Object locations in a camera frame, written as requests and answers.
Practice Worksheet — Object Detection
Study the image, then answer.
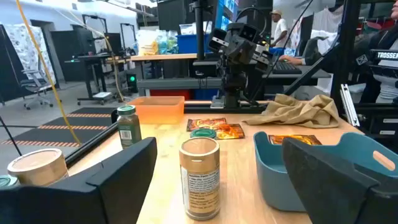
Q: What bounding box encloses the black striped floor mat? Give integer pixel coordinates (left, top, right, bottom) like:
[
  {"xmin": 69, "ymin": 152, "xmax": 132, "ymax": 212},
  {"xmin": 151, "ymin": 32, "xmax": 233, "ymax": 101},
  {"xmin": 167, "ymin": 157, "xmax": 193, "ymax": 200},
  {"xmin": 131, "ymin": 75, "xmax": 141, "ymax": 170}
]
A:
[{"xmin": 0, "ymin": 107, "xmax": 118, "ymax": 149}]

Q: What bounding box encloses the tan-lid seasoning jar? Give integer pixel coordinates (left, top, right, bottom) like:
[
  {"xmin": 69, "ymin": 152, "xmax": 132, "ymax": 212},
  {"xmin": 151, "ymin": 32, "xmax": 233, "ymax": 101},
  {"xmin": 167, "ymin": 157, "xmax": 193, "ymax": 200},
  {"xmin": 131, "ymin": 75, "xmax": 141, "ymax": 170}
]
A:
[
  {"xmin": 179, "ymin": 136, "xmax": 221, "ymax": 221},
  {"xmin": 6, "ymin": 148, "xmax": 69, "ymax": 187}
]

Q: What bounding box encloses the black standing desk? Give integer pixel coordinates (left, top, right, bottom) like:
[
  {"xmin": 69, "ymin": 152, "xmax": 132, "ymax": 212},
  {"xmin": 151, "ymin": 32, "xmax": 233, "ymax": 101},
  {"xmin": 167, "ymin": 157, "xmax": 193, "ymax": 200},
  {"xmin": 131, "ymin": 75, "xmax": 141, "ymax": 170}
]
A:
[{"xmin": 64, "ymin": 52, "xmax": 114, "ymax": 106}]

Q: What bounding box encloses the black computer keyboard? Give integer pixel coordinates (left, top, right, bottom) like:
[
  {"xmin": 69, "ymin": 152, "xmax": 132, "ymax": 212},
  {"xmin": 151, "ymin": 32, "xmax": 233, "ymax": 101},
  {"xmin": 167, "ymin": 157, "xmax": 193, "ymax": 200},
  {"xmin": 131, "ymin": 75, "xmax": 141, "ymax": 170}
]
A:
[{"xmin": 272, "ymin": 60, "xmax": 303, "ymax": 75}]

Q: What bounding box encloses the blue storage tote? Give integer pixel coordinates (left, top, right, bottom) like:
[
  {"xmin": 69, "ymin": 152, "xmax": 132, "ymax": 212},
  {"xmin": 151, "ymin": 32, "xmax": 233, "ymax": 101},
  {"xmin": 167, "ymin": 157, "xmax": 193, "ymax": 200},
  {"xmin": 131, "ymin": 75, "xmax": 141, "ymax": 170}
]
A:
[{"xmin": 176, "ymin": 33, "xmax": 213, "ymax": 54}]

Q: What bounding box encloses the wooden workbench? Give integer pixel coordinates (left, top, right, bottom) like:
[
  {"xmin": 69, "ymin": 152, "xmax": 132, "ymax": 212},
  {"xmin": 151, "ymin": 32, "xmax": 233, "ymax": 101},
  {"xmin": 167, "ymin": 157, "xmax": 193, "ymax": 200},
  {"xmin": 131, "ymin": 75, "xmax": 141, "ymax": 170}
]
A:
[{"xmin": 130, "ymin": 53, "xmax": 200, "ymax": 97}]

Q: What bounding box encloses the black Trossen-labelled housing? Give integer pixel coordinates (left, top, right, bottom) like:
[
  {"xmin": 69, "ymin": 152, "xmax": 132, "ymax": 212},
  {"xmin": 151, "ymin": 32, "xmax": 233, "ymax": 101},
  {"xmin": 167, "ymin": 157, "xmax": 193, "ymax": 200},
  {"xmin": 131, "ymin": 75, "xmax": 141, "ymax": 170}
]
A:
[{"xmin": 369, "ymin": 49, "xmax": 398, "ymax": 78}]

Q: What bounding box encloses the white patterned hanging cloth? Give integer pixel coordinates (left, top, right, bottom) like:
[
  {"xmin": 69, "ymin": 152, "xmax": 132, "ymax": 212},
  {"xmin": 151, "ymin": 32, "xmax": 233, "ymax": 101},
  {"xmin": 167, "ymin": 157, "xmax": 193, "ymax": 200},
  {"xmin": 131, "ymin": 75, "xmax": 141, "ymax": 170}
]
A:
[{"xmin": 2, "ymin": 23, "xmax": 57, "ymax": 85}]

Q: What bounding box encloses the person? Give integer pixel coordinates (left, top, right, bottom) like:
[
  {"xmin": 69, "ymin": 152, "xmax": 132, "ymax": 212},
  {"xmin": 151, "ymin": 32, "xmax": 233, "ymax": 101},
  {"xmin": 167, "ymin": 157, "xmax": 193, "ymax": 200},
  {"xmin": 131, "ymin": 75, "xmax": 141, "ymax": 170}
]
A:
[
  {"xmin": 279, "ymin": 0, "xmax": 398, "ymax": 104},
  {"xmin": 269, "ymin": 9, "xmax": 289, "ymax": 49}
]

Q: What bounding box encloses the red storage bin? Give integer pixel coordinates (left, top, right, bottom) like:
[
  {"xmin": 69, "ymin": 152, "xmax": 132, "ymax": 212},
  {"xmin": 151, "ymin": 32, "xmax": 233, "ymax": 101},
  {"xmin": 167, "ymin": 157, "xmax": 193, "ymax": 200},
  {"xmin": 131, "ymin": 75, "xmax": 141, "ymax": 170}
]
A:
[{"xmin": 149, "ymin": 89, "xmax": 191, "ymax": 101}]

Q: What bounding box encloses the crumpled tan cloth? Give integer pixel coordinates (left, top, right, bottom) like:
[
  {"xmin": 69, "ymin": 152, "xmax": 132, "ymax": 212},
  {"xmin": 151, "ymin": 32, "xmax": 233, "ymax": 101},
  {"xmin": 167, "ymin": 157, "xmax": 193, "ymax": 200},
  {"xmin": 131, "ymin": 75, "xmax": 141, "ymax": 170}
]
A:
[{"xmin": 242, "ymin": 93, "xmax": 340, "ymax": 129}]

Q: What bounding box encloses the grey desk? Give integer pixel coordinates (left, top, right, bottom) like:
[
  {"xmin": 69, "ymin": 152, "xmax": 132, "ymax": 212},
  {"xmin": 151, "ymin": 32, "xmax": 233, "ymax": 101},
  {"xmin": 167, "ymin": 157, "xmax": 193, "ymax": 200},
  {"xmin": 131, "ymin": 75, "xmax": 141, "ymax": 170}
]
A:
[{"xmin": 136, "ymin": 65, "xmax": 332, "ymax": 91}]

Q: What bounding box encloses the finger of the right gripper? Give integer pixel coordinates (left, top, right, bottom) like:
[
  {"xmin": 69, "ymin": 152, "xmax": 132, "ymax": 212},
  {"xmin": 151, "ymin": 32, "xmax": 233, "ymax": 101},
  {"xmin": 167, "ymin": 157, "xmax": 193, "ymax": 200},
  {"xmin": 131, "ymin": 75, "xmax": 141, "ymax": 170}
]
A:
[
  {"xmin": 207, "ymin": 27, "xmax": 228, "ymax": 54},
  {"xmin": 252, "ymin": 43, "xmax": 275, "ymax": 75}
]

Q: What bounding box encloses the translucent orange plastic bin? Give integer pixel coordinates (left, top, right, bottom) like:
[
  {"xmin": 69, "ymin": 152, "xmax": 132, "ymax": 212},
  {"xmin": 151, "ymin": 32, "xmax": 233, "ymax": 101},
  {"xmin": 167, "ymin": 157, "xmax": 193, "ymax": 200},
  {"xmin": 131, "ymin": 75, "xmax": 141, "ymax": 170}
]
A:
[{"xmin": 127, "ymin": 95, "xmax": 185, "ymax": 125}]

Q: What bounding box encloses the blue-grey plastic handled bin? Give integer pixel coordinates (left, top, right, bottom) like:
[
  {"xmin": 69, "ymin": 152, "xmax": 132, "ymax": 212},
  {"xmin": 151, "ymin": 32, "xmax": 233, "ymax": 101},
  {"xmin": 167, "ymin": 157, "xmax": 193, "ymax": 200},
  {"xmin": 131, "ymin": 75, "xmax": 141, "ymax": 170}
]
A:
[{"xmin": 253, "ymin": 131, "xmax": 398, "ymax": 213}]

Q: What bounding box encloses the black frame upright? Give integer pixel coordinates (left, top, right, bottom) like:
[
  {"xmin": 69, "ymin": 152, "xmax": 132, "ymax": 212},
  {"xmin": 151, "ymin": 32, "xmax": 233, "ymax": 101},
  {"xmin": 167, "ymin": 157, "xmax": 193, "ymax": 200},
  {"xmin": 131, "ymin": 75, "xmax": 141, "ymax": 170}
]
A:
[{"xmin": 330, "ymin": 0, "xmax": 361, "ymax": 106}]

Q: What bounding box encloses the black monitor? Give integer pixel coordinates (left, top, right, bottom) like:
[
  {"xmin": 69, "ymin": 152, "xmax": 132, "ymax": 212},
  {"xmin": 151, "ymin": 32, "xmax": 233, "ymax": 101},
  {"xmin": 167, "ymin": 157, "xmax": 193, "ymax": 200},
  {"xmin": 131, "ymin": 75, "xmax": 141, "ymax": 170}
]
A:
[{"xmin": 157, "ymin": 0, "xmax": 200, "ymax": 32}]

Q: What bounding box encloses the silver aluminium extrusion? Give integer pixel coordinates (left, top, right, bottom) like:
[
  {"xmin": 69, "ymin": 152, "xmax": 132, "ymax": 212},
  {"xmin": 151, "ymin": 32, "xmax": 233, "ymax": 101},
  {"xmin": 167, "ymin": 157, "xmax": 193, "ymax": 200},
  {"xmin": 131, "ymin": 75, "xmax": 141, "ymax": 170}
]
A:
[{"xmin": 339, "ymin": 83, "xmax": 361, "ymax": 128}]

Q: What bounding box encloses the black box with green light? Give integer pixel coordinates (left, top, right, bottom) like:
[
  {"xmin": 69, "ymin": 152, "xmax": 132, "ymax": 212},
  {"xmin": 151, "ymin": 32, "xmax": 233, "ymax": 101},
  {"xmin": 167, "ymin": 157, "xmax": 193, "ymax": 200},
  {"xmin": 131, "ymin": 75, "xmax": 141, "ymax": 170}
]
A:
[{"xmin": 126, "ymin": 73, "xmax": 139, "ymax": 93}]

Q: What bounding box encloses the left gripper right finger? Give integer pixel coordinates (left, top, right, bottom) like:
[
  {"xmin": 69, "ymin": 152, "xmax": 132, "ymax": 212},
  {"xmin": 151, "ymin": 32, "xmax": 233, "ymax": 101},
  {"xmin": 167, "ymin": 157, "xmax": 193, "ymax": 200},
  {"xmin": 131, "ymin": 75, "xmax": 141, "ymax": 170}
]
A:
[{"xmin": 281, "ymin": 136, "xmax": 398, "ymax": 224}]

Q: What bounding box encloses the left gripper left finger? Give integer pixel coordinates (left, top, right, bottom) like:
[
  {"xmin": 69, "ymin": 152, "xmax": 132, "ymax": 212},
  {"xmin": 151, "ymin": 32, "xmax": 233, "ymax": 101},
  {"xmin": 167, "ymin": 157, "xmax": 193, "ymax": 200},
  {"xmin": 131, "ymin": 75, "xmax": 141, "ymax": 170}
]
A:
[{"xmin": 0, "ymin": 136, "xmax": 158, "ymax": 224}]

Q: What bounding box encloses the grey office chair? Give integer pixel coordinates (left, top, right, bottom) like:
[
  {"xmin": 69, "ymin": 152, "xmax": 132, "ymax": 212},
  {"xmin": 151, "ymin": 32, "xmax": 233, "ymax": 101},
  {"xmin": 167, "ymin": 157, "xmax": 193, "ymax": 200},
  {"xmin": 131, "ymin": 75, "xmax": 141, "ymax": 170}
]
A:
[{"xmin": 20, "ymin": 67, "xmax": 55, "ymax": 110}]

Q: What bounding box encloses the yellow hanging cable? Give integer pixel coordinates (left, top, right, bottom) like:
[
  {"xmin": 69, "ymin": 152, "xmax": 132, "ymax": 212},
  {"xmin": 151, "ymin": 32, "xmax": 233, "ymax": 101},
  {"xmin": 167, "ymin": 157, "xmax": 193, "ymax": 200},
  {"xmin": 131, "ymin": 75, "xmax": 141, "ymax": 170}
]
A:
[{"xmin": 15, "ymin": 0, "xmax": 82, "ymax": 146}]

